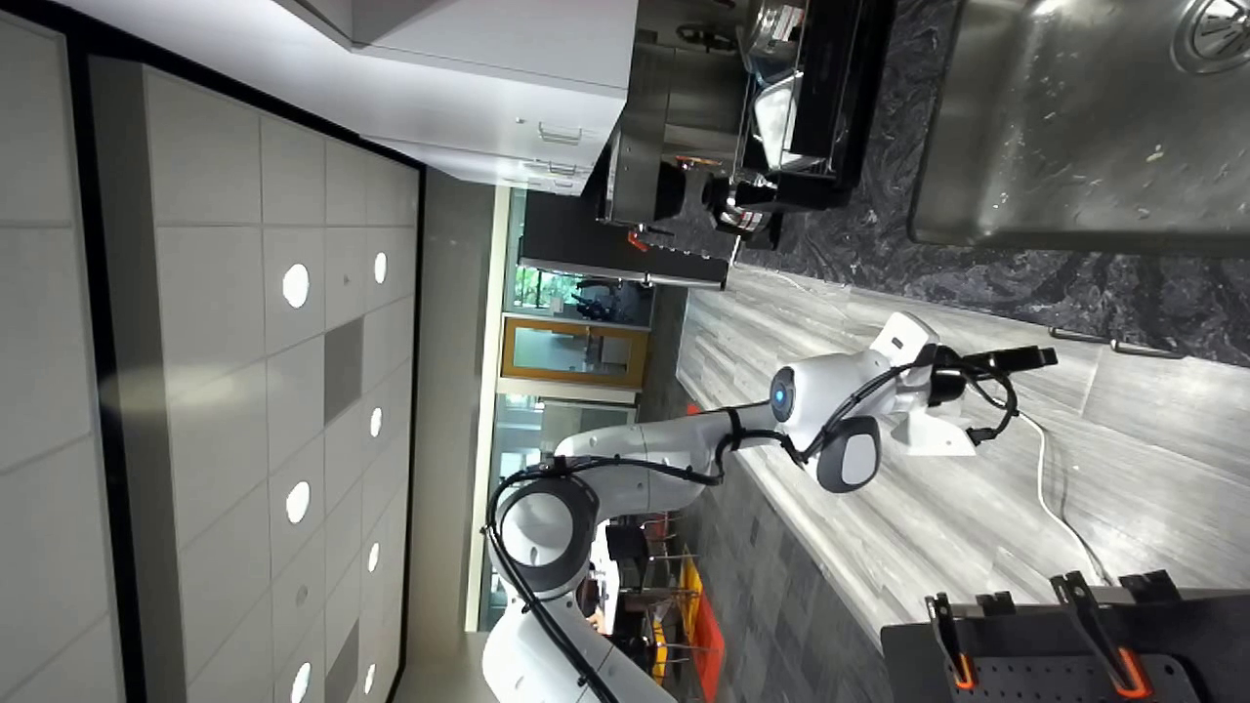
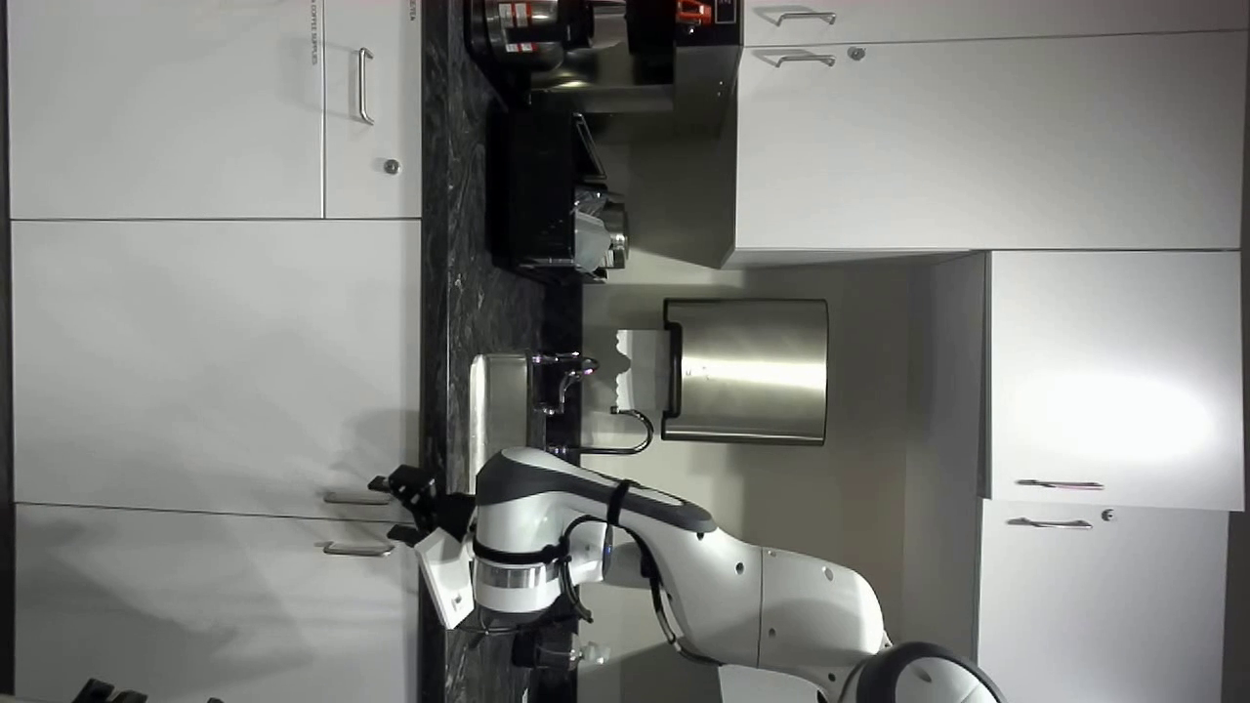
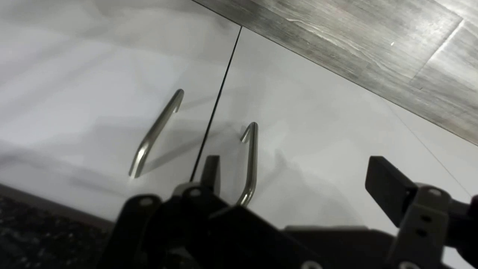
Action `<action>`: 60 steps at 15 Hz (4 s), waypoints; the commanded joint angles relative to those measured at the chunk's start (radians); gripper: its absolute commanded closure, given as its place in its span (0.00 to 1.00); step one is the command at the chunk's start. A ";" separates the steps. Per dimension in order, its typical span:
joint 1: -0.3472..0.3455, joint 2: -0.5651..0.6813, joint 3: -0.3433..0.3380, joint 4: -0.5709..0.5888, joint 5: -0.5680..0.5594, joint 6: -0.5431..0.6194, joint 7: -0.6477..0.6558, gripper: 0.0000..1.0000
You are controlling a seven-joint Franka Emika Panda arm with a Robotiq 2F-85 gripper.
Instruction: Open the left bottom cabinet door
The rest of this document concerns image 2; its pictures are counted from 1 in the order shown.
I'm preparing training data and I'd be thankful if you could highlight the shiny metal dishware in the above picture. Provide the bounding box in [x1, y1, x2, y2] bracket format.
[569, 185, 634, 282]

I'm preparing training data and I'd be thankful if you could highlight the black appliance red display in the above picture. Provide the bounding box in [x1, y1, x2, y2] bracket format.
[623, 0, 741, 90]

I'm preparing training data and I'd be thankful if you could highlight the chrome sink faucet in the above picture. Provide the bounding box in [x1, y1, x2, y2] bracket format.
[529, 342, 605, 423]

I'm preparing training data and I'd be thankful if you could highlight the stainless paper towel dispenser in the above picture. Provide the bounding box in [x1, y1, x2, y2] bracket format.
[657, 292, 849, 449]

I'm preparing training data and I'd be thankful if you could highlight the large white wall cabinet door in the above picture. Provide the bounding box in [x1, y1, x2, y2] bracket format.
[730, 32, 1250, 259]

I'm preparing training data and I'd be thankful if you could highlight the wide white base cabinet door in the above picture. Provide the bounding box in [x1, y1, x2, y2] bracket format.
[7, 220, 427, 512]

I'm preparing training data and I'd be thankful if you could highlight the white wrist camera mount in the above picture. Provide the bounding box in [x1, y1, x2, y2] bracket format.
[416, 523, 482, 631]

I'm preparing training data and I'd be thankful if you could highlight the narrow white base cabinet door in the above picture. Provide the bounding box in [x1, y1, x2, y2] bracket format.
[319, 0, 427, 223]

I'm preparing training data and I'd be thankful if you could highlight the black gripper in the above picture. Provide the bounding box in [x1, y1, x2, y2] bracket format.
[365, 461, 482, 549]

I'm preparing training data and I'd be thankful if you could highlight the stainless steel sink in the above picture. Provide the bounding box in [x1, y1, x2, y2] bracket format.
[463, 348, 536, 463]

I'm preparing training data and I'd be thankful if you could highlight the thin black cable loop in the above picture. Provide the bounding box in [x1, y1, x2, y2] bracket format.
[575, 406, 657, 458]

